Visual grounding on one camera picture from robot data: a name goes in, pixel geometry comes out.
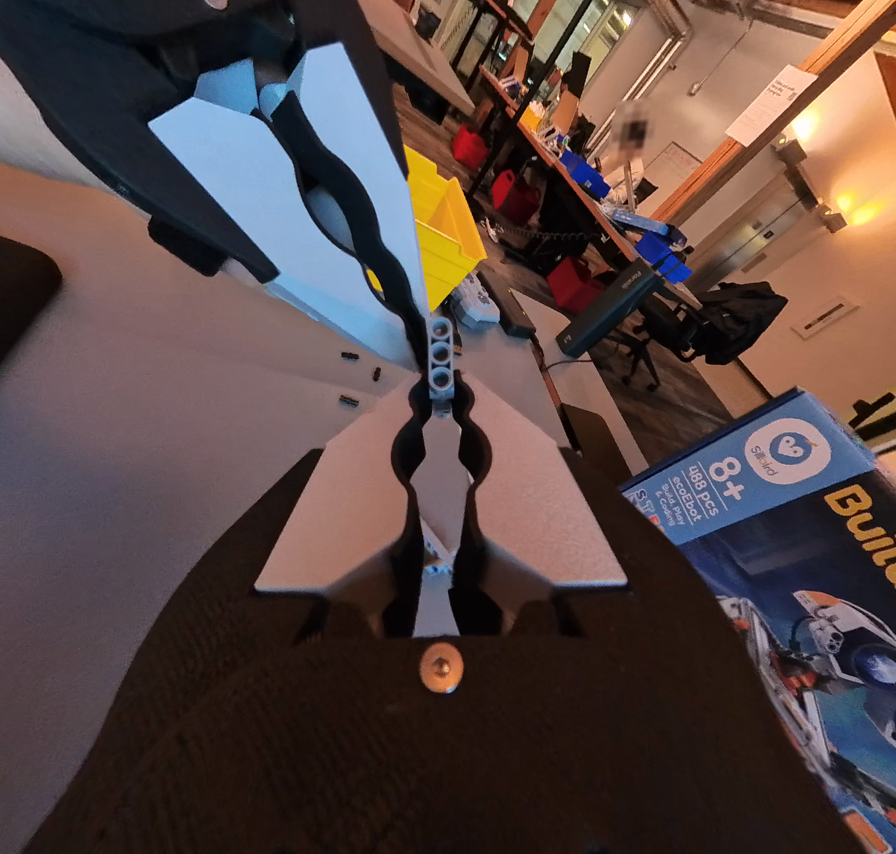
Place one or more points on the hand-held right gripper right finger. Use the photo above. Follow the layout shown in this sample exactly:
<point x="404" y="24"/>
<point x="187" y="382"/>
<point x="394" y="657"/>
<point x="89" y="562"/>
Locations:
<point x="546" y="518"/>

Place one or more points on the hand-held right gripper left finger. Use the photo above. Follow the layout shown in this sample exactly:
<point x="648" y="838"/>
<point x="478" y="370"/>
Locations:
<point x="329" y="518"/>

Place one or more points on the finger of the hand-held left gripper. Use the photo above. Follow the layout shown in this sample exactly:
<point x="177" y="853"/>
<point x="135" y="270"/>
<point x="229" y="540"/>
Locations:
<point x="231" y="182"/>
<point x="357" y="119"/>

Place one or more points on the grey building frame piece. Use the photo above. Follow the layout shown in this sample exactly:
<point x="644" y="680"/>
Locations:
<point x="441" y="357"/>

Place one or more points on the yellow storage bin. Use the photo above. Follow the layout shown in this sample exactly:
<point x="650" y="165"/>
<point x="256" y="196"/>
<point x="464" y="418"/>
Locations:
<point x="423" y="182"/>
<point x="448" y="259"/>

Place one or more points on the white table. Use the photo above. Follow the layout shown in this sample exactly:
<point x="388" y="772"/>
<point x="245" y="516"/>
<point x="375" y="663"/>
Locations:
<point x="595" y="392"/>
<point x="420" y="49"/>

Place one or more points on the grey long cross beam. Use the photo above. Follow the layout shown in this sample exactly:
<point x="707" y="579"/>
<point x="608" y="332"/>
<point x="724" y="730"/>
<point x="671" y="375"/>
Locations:
<point x="434" y="553"/>

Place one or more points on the red storage bin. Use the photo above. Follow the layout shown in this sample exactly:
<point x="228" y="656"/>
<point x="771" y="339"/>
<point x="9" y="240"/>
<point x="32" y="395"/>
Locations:
<point x="469" y="147"/>
<point x="574" y="284"/>
<point x="514" y="196"/>

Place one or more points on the long wooden workbench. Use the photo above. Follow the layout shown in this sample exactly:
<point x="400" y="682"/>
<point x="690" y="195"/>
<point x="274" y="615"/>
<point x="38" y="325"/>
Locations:
<point x="546" y="144"/>

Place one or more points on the black office chair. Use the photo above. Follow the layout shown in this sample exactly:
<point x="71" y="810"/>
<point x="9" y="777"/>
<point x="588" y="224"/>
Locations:
<point x="647" y="340"/>

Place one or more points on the dark teal box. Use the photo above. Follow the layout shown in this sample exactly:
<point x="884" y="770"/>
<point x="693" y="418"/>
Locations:
<point x="609" y="305"/>

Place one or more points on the blue storage bin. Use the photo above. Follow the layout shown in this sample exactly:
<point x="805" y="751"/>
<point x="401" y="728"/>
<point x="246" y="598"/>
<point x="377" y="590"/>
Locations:
<point x="584" y="172"/>
<point x="661" y="249"/>

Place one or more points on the blue toy kit box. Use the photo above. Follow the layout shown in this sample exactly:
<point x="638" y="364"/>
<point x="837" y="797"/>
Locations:
<point x="770" y="588"/>

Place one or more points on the black backpack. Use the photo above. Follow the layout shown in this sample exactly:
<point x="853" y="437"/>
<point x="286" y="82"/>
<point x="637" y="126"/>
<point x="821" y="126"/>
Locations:
<point x="742" y="322"/>

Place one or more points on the white paper sign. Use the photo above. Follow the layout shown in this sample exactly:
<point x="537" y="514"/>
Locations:
<point x="770" y="102"/>

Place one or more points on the white wall plate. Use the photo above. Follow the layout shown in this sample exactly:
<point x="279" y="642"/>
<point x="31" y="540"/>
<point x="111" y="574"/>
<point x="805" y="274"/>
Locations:
<point x="829" y="317"/>

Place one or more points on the wall lamp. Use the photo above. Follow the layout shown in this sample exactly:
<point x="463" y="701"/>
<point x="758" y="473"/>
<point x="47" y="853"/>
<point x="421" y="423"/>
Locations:
<point x="794" y="154"/>
<point x="833" y="219"/>

